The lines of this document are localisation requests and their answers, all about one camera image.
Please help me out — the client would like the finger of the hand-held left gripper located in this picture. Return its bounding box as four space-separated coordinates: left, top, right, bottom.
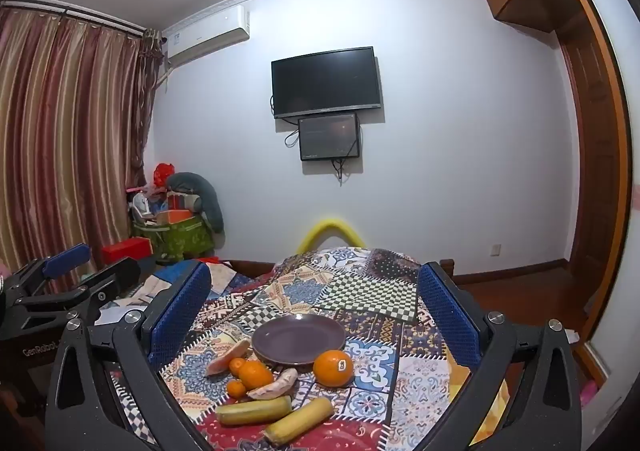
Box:
10 243 93 300
15 258 142 327

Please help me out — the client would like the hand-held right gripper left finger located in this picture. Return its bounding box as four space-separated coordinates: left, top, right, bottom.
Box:
45 260 213 451

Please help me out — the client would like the wall-mounted black television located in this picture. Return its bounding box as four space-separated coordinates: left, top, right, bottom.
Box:
271 47 383 120

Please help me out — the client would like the white air conditioner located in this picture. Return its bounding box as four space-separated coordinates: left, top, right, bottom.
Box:
162 5 251 69

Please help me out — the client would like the colourful patchwork blanket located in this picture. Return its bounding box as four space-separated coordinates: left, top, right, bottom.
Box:
100 247 511 451

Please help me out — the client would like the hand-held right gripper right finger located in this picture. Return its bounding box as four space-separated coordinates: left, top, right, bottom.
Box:
417 261 583 451

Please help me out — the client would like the purple round plate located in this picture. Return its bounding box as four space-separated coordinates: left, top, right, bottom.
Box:
251 315 347 367

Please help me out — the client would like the striped red gold curtain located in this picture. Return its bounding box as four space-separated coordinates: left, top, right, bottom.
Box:
0 1 162 282

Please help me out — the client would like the orange box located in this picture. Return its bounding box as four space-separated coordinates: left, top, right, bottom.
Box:
157 210 194 227

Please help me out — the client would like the green patterned bag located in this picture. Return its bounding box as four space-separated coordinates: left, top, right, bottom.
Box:
150 216 216 263

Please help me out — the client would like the black hanging monitor cable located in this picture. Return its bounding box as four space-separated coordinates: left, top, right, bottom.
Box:
332 158 352 188

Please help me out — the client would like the red box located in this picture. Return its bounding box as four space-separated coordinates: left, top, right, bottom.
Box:
101 238 152 266

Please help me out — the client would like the small black wall monitor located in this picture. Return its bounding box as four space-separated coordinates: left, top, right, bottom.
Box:
298 113 362 162

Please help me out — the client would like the medium orange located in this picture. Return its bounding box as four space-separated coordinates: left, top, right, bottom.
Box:
238 360 275 391

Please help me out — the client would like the large orange with sticker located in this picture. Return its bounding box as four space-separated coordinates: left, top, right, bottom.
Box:
313 350 354 388

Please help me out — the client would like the yellow foam tube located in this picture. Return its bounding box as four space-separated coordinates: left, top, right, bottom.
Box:
295 218 368 256

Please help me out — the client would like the curtain rod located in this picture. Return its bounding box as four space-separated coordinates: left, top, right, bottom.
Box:
0 0 166 39

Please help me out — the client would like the peeled pomelo segment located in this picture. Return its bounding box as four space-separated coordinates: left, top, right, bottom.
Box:
205 338 252 377
246 367 299 401

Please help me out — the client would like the packaged corn cob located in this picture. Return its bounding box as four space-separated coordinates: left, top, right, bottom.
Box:
215 396 293 428
263 397 335 446

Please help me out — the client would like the wooden door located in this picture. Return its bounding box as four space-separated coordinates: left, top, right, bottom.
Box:
550 0 632 377

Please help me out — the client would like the red plastic bag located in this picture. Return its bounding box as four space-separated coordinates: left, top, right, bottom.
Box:
152 162 177 189

